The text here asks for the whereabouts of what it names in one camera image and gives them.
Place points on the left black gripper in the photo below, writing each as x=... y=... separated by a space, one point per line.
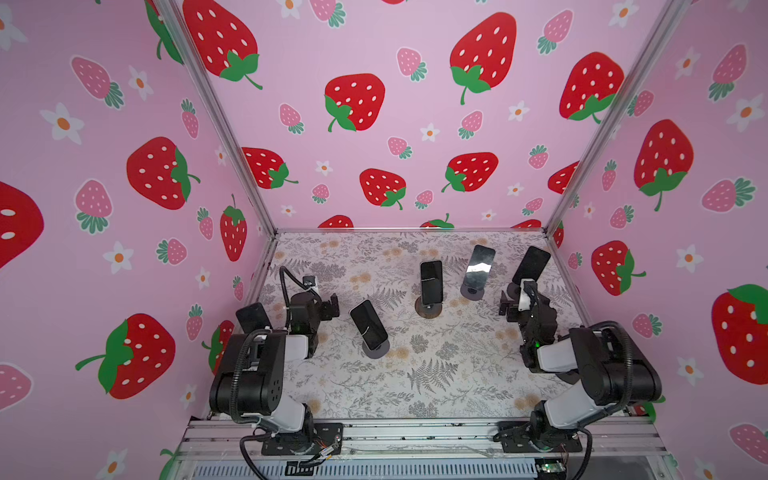
x=324 y=306

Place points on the grey stand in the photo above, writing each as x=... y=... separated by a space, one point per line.
x=471 y=293
x=377 y=353

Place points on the black phone wood stand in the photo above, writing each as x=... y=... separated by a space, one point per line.
x=431 y=281

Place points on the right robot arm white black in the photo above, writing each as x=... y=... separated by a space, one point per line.
x=605 y=369

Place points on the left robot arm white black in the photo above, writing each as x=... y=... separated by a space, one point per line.
x=248 y=386

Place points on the dark stand far right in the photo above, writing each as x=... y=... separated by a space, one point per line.
x=512 y=290

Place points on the grey stand under reflective phone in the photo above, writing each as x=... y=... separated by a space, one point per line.
x=471 y=293

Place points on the reflective phone blue edge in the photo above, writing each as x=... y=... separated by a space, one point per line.
x=479 y=267

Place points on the white vent grille strip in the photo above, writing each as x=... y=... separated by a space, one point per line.
x=404 y=469

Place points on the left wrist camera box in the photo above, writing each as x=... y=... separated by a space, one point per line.
x=310 y=283

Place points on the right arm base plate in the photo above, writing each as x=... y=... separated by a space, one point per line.
x=525 y=437

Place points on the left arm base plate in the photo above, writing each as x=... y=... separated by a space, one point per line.
x=320 y=439

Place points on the aluminium front rail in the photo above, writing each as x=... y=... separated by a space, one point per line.
x=445 y=438

